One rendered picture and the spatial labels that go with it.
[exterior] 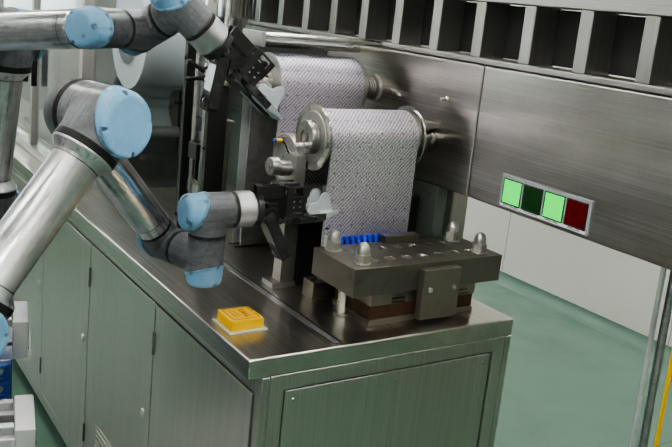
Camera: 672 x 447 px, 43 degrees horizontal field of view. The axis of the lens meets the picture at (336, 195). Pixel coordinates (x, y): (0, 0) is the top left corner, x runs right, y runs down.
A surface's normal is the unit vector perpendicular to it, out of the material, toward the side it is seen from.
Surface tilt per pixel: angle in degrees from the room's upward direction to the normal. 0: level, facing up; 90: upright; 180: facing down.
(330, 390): 90
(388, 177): 90
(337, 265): 90
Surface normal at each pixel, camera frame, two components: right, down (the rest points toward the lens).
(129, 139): 0.82, 0.11
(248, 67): 0.52, 0.26
